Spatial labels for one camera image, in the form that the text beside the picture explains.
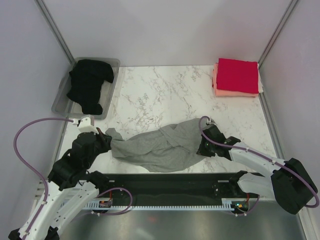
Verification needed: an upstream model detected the grey t shirt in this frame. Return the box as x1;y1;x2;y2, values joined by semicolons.
105;118;205;173

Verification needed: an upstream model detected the clear plastic bin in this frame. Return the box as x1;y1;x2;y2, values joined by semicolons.
51;57;121;120

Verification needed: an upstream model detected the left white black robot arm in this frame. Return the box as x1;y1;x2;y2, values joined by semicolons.
8;132;112;240

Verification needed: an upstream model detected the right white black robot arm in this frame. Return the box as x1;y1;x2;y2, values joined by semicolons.
198;124;320;215

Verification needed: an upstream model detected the black t shirt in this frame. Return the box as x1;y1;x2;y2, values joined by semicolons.
67;59;114;115

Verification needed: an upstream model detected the pink folded t shirt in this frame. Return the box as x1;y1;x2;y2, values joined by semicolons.
212;63;263;98

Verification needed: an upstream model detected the red folded t shirt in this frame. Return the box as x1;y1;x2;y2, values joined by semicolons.
216;58;259;94

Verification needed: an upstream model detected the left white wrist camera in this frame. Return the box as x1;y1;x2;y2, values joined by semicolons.
71;115;99;134

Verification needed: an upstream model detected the white slotted cable duct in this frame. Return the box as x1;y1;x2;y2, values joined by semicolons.
83;199;249;211

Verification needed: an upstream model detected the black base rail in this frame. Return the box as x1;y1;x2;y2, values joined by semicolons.
99;173;251;206

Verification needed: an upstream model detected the left aluminium frame post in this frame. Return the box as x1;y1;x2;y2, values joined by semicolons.
34;0;75;70

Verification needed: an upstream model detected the aluminium frame post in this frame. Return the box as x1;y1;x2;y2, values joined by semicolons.
258;0;300;68
34;0;75;70

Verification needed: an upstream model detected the right aluminium frame post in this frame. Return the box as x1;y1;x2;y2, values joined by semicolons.
258;0;300;68

